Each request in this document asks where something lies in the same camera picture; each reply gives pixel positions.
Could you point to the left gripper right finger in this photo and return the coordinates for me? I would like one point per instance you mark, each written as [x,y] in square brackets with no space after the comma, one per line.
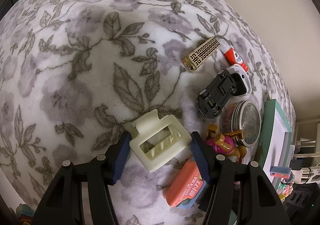
[241,188]

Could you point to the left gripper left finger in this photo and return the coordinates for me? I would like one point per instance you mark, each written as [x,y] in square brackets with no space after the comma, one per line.
[62,203]

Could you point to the orange blue carrot knife toy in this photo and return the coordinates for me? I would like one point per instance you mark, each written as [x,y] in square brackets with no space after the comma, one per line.
[186,187]

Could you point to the pink brown puppy figure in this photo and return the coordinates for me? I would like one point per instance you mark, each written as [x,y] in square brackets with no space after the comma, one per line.
[225,143]

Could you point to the round tin of beads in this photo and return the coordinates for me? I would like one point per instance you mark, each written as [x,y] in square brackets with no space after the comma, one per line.
[243,116]

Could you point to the black toy car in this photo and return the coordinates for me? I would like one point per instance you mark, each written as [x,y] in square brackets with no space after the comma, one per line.
[215,96]

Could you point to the cream hair claw clip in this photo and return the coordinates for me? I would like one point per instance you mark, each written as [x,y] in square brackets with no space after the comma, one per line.
[155,141]

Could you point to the white smart watch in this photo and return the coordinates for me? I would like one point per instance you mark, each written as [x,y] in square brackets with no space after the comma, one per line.
[243,85]

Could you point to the red white glue tube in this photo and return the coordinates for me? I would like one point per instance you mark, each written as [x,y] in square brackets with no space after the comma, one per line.
[232,56]

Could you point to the orange blue toy gun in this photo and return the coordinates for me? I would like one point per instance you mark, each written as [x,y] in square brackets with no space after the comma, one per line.
[280,172]

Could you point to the black plugged charger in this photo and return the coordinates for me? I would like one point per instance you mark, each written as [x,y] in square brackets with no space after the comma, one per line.
[296,164]

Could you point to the teal white box tray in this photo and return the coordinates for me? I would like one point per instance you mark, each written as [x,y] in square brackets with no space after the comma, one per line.
[275,140]

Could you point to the floral fleece blanket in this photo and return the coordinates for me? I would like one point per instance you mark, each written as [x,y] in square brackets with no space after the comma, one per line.
[76,73]

